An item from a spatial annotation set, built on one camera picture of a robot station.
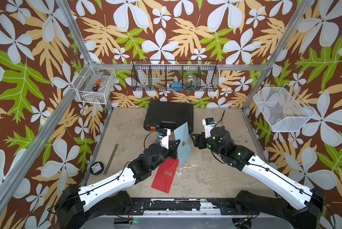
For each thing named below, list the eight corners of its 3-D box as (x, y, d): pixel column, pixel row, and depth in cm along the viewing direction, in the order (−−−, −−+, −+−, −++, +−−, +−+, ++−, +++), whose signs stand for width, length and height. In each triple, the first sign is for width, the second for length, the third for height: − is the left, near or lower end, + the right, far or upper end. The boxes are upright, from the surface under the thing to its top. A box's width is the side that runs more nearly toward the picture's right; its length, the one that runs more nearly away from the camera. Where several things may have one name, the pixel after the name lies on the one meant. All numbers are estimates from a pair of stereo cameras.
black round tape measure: (89, 175, 87) (87, 173, 85) (93, 163, 92) (91, 161, 90) (102, 175, 87) (100, 173, 85) (105, 163, 92) (104, 161, 90)
